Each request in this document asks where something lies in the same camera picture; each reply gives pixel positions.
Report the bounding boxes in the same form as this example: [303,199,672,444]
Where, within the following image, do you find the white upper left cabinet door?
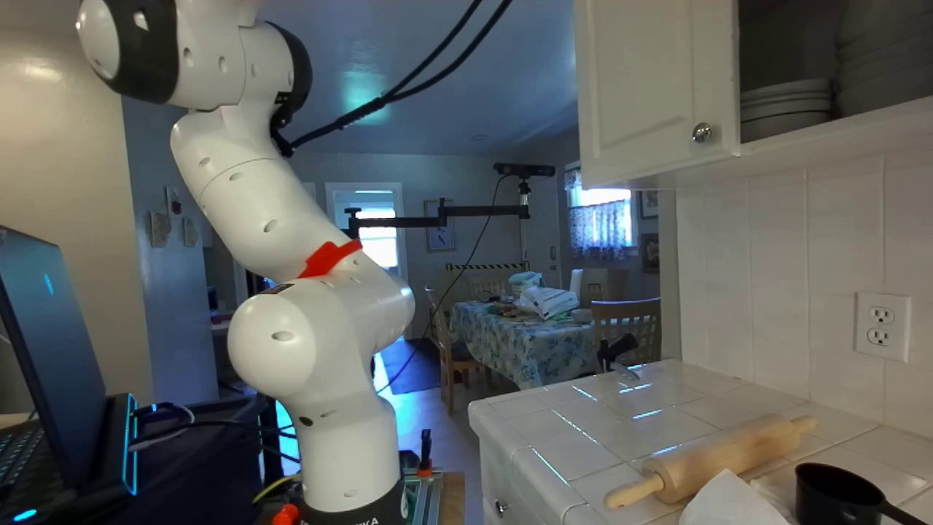
[573,0,739,187]

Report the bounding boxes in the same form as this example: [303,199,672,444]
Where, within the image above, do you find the black measuring cup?
[795,464,927,525]

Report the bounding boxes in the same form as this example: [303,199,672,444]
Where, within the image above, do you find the white wall outlet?
[853,292,913,362]

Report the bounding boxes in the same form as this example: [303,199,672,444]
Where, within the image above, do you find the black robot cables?
[279,0,516,155]

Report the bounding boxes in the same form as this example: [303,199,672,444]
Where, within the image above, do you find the dining table with tablecloth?
[449,301,596,389]

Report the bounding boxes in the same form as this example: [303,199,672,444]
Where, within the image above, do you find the laptop computer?
[0,228,137,525]

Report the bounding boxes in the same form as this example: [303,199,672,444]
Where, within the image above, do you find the wooden rolling pin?
[604,416,815,511]

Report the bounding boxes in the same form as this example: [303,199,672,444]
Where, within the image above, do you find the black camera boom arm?
[343,163,556,238]

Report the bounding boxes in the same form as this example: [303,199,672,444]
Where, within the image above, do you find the stack of white plates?
[739,79,834,142]

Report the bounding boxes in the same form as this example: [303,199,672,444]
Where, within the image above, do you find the crumpled white paper towel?
[680,469,790,525]

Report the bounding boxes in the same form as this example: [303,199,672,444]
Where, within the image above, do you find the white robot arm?
[76,0,413,525]

